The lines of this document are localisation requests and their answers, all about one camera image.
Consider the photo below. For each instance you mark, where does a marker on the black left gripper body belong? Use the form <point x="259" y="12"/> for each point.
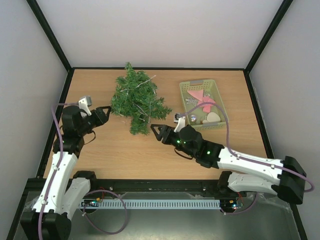
<point x="84" y="129"/>

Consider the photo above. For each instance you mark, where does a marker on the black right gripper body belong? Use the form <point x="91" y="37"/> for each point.
<point x="165" y="134"/>

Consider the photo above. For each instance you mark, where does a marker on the clear led string lights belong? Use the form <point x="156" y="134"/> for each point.
<point x="134" y="95"/>

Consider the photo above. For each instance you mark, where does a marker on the small green christmas tree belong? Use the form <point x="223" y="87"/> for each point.
<point x="159" y="110"/>

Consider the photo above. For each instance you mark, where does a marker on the pink paper triangle ornament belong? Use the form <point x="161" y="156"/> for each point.
<point x="197" y="94"/>

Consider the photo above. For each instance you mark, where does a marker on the light green plastic basket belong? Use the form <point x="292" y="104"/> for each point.
<point x="210" y="89"/>

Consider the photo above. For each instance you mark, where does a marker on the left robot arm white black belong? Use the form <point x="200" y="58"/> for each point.
<point x="50" y="217"/>

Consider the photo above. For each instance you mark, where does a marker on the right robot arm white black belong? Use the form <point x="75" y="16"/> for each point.
<point x="284" y="178"/>

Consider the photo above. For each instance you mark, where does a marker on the pink bow ornament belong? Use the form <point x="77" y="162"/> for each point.
<point x="206" y="104"/>

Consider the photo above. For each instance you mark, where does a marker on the silver star ornament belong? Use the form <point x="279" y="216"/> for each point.
<point x="191" y="101"/>

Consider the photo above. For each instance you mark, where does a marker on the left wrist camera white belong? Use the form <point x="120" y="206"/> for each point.
<point x="85" y="103"/>

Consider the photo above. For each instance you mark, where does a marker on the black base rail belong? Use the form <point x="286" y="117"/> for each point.
<point x="204" y="188"/>

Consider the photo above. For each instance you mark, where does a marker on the light blue slotted cable duct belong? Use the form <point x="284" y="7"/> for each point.
<point x="153" y="204"/>

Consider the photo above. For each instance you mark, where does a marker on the black corner frame post left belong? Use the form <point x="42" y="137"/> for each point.
<point x="39" y="15"/>

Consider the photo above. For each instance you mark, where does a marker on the black corner frame post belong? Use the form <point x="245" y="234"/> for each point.
<point x="279" y="15"/>
<point x="39" y="15"/>

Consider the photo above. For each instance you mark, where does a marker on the black corner frame post right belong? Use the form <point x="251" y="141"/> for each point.
<point x="279" y="15"/>

